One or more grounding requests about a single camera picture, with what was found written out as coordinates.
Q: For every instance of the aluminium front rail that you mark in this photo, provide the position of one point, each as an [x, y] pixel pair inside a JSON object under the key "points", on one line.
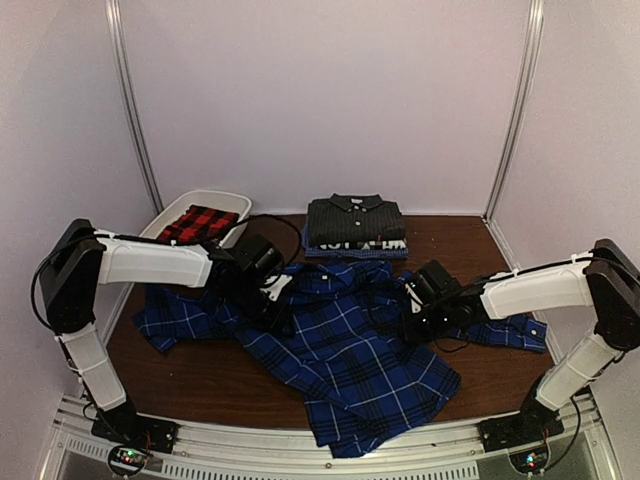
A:
{"points": [[449, 450]]}

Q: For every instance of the blue checked folded shirt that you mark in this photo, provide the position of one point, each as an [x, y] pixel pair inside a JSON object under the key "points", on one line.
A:
{"points": [[314, 252]]}

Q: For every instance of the aluminium corner post right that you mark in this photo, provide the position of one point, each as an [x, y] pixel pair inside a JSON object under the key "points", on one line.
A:
{"points": [[527, 71]]}

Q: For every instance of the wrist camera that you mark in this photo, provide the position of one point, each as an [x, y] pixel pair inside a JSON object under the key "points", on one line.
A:
{"points": [[430, 283], [258, 257]]}

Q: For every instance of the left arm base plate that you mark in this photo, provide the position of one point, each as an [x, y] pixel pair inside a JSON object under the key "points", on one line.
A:
{"points": [[135, 430]]}

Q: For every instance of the dark grey striped folded shirt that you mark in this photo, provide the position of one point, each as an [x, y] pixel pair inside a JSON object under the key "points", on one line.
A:
{"points": [[353, 219]]}

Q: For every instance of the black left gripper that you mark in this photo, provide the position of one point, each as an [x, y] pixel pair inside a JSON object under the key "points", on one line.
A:
{"points": [[275, 321]]}

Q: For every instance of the circuit board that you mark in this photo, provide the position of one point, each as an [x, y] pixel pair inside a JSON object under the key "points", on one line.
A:
{"points": [[530, 461], [125, 460]]}

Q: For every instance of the aluminium corner post left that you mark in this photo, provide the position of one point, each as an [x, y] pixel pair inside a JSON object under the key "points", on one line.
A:
{"points": [[132, 115]]}

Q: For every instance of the right circuit board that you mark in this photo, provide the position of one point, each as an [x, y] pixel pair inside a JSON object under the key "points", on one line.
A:
{"points": [[530, 461]]}

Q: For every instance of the left circuit board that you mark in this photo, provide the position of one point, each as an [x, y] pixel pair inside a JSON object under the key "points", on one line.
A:
{"points": [[125, 460]]}

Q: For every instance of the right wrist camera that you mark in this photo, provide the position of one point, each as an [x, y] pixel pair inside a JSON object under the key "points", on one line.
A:
{"points": [[430, 283]]}

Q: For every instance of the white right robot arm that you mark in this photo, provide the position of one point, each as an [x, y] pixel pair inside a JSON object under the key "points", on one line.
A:
{"points": [[602, 278]]}

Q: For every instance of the blue plaid long sleeve shirt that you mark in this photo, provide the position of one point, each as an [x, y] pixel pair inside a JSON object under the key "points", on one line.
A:
{"points": [[361, 384]]}

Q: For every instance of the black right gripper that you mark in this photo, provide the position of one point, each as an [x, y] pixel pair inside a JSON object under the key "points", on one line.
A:
{"points": [[410, 335]]}

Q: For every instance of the aluminium corner post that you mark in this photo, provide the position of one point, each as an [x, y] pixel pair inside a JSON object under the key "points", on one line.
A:
{"points": [[527, 71], [132, 115]]}

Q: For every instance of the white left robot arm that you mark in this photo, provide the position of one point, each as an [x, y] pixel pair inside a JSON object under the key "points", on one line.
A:
{"points": [[63, 288]]}

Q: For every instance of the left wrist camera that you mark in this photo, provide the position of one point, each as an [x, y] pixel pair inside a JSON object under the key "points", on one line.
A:
{"points": [[258, 257]]}

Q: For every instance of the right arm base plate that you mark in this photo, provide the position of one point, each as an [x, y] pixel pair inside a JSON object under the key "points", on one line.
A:
{"points": [[516, 430]]}

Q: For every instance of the black white graphic folded shirt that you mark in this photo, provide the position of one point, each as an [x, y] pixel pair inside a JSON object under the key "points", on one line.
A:
{"points": [[399, 244]]}

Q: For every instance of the white plastic basket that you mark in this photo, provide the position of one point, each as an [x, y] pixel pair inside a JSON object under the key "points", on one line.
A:
{"points": [[219, 200]]}

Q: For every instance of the red black plaid shirt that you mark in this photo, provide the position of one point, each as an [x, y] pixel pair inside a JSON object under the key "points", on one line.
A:
{"points": [[198, 223]]}

